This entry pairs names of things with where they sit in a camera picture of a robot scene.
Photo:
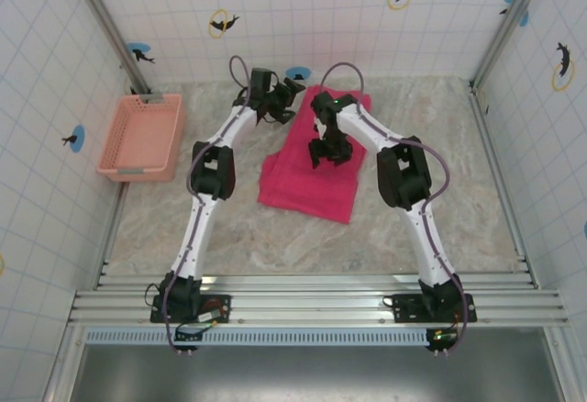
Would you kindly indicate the blue circle shark sticker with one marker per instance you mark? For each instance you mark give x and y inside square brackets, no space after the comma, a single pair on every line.
[140,52]

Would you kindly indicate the small left circuit board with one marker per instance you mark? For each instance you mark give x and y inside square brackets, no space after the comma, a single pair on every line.
[185,338]

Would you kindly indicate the pink long pants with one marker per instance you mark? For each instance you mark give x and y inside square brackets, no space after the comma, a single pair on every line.
[312,191]

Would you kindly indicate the grey metal panel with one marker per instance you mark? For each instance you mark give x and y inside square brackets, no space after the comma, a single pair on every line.
[321,374]

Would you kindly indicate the aluminium corner post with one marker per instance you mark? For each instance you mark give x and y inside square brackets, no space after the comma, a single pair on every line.
[110,25]
[509,21]

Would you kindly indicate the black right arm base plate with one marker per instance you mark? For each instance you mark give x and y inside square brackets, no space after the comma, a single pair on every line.
[408,308]

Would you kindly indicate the aluminium side rail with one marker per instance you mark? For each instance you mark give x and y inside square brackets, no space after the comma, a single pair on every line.
[490,145]

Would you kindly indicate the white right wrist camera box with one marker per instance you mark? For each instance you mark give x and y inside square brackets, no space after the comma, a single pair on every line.
[319,127]

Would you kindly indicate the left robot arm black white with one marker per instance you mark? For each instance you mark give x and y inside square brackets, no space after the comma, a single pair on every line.
[197,237]

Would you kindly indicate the aluminium rail beam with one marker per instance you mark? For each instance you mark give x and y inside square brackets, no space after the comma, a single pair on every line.
[312,301]

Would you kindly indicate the small circuit board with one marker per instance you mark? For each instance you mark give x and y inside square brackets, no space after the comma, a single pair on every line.
[442,338]
[185,338]

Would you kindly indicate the pink plastic basket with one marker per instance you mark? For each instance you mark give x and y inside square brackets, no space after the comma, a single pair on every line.
[137,136]

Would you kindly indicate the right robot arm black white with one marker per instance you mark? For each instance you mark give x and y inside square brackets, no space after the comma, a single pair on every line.
[431,255]

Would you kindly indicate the small right circuit board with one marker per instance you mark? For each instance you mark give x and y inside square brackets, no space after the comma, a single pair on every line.
[442,338]

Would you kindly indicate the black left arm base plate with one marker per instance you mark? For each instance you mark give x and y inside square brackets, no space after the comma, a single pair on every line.
[215,305]

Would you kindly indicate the blue circle fish sticker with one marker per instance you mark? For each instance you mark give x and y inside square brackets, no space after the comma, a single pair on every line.
[75,138]

